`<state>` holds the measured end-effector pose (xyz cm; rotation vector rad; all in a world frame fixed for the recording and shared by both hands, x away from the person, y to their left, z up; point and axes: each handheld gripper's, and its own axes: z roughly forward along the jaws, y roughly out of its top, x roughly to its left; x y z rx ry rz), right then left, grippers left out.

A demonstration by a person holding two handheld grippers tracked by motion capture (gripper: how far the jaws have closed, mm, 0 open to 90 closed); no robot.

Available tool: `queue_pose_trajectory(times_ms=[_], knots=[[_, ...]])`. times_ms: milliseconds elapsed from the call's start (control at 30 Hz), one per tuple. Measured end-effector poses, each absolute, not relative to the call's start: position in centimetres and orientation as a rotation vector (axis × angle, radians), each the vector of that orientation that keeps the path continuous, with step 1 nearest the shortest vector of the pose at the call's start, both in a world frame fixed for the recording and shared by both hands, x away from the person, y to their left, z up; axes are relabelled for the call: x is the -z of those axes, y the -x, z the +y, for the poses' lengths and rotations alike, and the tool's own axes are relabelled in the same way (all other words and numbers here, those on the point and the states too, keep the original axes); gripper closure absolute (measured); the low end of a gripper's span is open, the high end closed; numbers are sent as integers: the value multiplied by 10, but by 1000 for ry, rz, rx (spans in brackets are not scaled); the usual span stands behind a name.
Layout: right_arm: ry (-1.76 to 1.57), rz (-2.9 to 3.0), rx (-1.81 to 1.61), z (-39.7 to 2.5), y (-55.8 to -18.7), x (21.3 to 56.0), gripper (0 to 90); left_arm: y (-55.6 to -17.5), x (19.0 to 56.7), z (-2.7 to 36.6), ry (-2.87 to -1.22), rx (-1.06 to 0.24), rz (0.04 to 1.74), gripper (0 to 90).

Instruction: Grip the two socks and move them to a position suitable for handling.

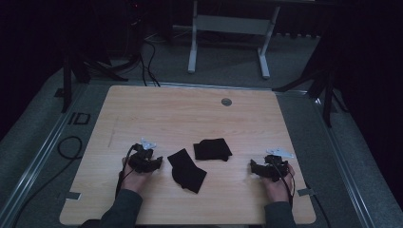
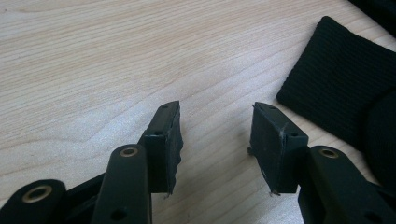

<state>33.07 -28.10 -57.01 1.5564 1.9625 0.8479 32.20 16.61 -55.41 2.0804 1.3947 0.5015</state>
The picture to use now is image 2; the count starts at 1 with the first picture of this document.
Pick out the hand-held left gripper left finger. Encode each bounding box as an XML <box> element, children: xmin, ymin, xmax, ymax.
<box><xmin>91</xmin><ymin>100</ymin><xmax>184</xmax><ymax>224</ymax></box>

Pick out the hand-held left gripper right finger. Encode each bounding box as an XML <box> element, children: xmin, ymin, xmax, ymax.
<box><xmin>247</xmin><ymin>101</ymin><xmax>396</xmax><ymax>224</ymax></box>

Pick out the black knitted sock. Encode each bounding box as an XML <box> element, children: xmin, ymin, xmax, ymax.
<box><xmin>276</xmin><ymin>15</ymin><xmax>396</xmax><ymax>190</ymax></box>

